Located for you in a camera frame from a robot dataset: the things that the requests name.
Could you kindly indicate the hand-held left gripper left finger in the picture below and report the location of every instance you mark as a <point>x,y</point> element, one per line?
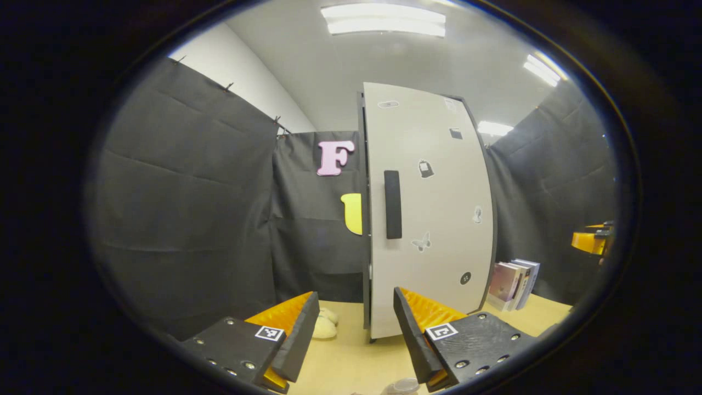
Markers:
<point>299,340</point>

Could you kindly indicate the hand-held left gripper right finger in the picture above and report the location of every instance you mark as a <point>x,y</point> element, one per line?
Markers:
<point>410,340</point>

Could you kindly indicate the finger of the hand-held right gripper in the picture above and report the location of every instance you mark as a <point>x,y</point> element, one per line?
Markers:
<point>588,240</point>

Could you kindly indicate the clear bottle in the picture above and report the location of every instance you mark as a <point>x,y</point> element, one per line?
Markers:
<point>403,387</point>

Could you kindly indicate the light grey cabinet door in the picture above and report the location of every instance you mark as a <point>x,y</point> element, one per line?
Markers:
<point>439,153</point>

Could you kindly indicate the large cream plush toy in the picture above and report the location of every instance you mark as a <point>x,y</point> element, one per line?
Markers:
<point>323,328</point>

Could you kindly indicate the small cream plush toy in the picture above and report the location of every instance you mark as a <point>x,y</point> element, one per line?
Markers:
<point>330,314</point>

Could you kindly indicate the grey blue book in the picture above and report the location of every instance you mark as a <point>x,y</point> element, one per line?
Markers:
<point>533,274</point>

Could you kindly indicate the white spine book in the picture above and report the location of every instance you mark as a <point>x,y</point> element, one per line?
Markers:
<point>524,285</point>

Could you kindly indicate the ceiling light panel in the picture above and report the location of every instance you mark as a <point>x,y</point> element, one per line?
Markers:
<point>495,128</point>
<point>384,19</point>
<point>542,69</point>

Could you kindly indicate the black backdrop cloth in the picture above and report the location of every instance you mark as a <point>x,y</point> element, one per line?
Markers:
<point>192,219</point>

